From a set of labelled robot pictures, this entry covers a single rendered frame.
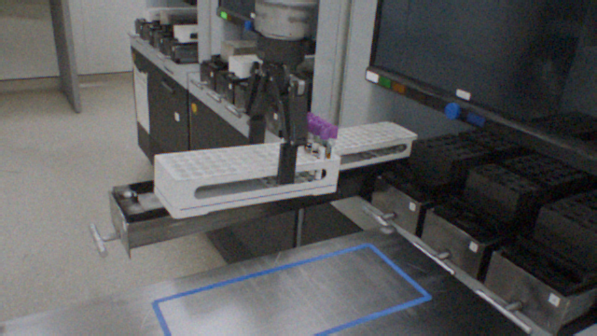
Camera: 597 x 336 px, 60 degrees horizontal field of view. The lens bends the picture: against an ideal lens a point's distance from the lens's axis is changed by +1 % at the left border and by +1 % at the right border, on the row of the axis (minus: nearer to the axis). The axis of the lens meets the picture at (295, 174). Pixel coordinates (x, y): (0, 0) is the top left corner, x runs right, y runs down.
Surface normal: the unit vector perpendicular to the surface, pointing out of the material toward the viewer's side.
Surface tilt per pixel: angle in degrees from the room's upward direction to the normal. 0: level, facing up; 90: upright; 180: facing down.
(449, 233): 90
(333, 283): 0
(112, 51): 90
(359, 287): 0
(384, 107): 90
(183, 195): 90
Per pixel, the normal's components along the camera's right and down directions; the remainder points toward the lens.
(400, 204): -0.86, 0.17
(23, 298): 0.07, -0.90
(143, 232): 0.50, 0.40
